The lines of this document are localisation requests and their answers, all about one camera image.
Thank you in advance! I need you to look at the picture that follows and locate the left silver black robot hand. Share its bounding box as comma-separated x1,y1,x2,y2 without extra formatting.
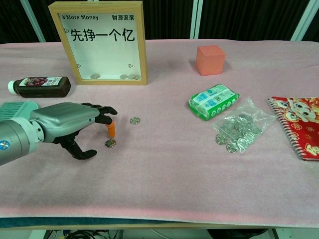
29,102,118,160

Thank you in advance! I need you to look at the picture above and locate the clear plastic bag of coins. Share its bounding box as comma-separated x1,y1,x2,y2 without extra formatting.
211,97,277,155

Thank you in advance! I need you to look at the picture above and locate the dark juice bottle white cap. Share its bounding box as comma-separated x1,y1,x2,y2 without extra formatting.
7,76,72,99

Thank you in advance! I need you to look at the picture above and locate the mint green dustpan brush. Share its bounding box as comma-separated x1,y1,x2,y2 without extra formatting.
0,101,40,122

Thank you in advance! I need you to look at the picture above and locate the pink table cloth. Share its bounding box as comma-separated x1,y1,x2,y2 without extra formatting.
0,38,319,223

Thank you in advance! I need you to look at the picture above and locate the green tissue pack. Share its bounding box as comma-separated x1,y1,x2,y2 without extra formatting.
187,84,240,122

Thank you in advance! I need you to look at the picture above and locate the salmon pink foam cube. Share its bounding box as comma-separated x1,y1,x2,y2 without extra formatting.
195,44,227,76

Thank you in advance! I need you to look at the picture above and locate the red spiral calendar notebook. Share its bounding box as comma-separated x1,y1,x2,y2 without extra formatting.
267,96,319,162

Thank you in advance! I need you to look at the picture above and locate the wooden frame money box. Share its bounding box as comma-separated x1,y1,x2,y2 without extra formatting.
48,0,148,86

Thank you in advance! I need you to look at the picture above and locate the white partition post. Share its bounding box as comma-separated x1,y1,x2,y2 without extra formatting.
19,0,47,43
192,0,203,40
290,0,319,42

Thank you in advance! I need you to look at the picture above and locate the black cable bundle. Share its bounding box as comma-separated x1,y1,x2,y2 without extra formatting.
44,229,121,239

